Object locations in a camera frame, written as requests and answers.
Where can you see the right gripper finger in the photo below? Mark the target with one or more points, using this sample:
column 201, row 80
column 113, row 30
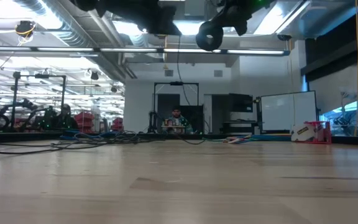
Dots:
column 228, row 20

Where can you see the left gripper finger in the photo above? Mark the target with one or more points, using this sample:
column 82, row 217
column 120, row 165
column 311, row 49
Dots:
column 169, row 26

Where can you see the black plastic spool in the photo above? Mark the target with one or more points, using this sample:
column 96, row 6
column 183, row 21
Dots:
column 202, row 43

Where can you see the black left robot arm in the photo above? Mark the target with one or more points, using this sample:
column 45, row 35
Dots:
column 85, row 3

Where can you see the black ceiling spotlight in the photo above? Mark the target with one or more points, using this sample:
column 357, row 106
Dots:
column 94, row 75
column 114, row 89

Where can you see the long ceiling light bar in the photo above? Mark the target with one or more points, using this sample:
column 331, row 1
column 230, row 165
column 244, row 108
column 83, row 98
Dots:
column 64, row 49

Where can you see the black equipment cart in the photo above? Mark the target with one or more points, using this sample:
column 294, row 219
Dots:
column 240, row 104

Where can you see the person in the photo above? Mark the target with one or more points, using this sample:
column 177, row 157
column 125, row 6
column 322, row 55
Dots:
column 65, row 118
column 176, row 119

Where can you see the white whiteboard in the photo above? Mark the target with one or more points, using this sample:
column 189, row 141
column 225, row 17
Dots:
column 287, row 110

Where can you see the red storage bins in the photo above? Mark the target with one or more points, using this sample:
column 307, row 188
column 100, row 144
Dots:
column 117, row 123
column 85, row 121

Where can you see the red tape dispenser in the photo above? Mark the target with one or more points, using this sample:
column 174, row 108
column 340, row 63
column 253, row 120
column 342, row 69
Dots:
column 309, row 132

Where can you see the black gantry frame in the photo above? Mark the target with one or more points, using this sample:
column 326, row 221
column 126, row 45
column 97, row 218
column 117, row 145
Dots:
column 176, row 83
column 15, row 99

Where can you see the silver ventilation duct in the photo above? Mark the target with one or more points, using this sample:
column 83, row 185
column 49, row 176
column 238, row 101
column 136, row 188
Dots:
column 73, row 28

